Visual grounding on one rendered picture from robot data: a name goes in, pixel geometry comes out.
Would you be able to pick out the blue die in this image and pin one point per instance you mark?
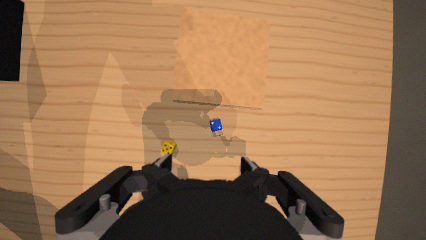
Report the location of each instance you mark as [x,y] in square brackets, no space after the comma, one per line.
[215,125]

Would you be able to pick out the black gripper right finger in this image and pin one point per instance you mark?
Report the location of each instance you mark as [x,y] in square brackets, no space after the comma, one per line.
[312,218]

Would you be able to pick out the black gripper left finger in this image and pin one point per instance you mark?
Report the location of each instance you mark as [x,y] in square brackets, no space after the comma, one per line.
[89,215]

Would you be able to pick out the tan square mat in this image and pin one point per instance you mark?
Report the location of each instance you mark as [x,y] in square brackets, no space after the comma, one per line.
[221,59]

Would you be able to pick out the yellow die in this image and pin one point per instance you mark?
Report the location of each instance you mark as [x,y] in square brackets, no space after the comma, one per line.
[168,147]

